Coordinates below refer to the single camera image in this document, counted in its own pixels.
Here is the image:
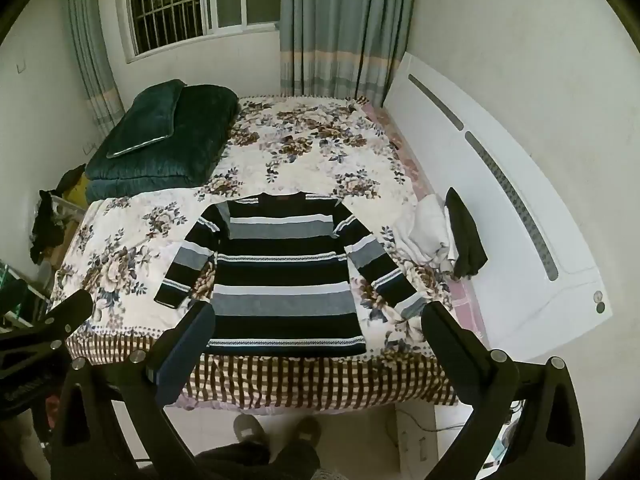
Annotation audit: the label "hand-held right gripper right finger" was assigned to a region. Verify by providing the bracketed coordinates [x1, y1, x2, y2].
[421, 301, 586, 480]

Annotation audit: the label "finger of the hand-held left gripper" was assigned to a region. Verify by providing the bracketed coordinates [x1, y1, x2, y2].
[0, 289, 96, 361]

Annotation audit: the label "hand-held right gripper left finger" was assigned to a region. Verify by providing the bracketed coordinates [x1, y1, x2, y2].
[50, 300, 217, 480]

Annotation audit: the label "black grey striped sweater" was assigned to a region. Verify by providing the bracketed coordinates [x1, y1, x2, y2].
[155, 191, 430, 357]

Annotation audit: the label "dark clothes pile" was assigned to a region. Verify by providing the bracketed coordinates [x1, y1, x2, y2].
[30, 164, 87, 266]

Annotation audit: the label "pink bed sheet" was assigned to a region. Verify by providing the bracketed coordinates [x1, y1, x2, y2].
[360, 99, 487, 343]

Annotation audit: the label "white box under bed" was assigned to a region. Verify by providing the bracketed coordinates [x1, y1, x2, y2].
[394, 405, 437, 463]

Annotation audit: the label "grey slipper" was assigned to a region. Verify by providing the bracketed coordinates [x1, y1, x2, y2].
[233, 413, 272, 445]
[289, 415, 322, 450]

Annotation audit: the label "black cloth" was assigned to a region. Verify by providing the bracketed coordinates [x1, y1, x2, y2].
[444, 187, 489, 279]

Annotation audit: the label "white cloth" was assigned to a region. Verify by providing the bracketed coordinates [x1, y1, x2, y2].
[392, 194, 458, 277]

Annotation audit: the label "person's dark trousers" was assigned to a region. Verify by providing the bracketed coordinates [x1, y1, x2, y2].
[192, 437, 322, 480]

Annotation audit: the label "dark green pillow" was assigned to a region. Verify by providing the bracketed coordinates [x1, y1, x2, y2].
[106, 80, 187, 159]

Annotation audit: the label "dark green folded quilt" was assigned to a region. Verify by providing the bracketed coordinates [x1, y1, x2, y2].
[84, 85, 240, 205]

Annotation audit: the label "floral bed blanket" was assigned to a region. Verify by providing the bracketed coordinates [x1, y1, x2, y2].
[50, 94, 458, 408]

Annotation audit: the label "narrow grey-green curtain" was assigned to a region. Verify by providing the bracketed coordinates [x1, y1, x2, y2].
[60, 0, 126, 133]

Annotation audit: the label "barred window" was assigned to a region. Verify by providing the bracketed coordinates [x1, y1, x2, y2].
[122, 0, 283, 63]

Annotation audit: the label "wide grey-green curtain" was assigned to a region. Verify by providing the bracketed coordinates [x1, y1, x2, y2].
[277, 0, 418, 108]

